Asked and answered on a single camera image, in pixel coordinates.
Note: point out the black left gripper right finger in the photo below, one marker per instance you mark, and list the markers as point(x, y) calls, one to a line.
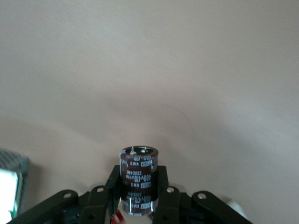
point(177, 207)

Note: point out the short dark electrolytic capacitor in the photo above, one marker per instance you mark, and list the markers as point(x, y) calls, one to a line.
point(140, 172)

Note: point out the silver metal power supply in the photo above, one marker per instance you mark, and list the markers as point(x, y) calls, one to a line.
point(14, 168)

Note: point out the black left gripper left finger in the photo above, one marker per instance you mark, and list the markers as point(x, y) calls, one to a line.
point(93, 205)

